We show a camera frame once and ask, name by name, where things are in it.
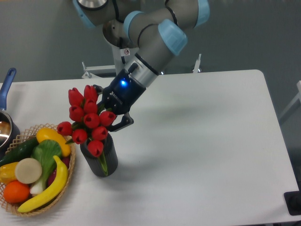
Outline green bok choy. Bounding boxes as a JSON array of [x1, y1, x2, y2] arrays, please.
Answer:
[[30, 139, 62, 196]]

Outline black device at table edge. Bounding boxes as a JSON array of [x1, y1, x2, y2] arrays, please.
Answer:
[[284, 191, 301, 216]]

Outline yellow bell pepper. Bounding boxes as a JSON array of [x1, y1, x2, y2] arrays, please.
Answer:
[[0, 162, 18, 184]]

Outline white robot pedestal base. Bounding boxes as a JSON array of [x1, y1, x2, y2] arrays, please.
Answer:
[[81, 45, 202, 79]]

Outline blue handled saucepan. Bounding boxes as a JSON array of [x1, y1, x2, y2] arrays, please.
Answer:
[[0, 68, 20, 159]]

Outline white frame at right edge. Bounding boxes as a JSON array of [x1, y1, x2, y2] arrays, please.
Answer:
[[278, 81, 301, 125]]

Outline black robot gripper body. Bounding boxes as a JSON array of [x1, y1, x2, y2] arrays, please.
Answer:
[[102, 69, 146, 115]]

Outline orange fruit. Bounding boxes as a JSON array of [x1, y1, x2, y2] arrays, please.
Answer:
[[3, 180, 30, 203]]

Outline green cucumber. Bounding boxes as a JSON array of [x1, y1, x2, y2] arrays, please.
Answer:
[[0, 137, 39, 166]]

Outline beige round disc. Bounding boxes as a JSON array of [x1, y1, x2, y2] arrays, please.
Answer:
[[15, 158, 42, 184]]

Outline yellow banana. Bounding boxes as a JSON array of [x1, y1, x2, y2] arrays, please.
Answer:
[[17, 155, 68, 213]]

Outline woven wicker basket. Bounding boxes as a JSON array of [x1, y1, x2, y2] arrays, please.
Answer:
[[0, 123, 76, 217]]

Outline dark grey ribbed vase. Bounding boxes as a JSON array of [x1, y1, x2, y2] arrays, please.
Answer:
[[80, 134, 118, 178]]

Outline red tulip bouquet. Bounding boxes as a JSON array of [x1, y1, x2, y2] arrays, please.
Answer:
[[56, 85, 117, 177]]

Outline dark red vegetable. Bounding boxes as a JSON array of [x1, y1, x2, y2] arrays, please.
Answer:
[[47, 156, 71, 187]]

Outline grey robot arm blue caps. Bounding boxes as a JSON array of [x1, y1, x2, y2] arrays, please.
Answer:
[[73, 0, 210, 132]]

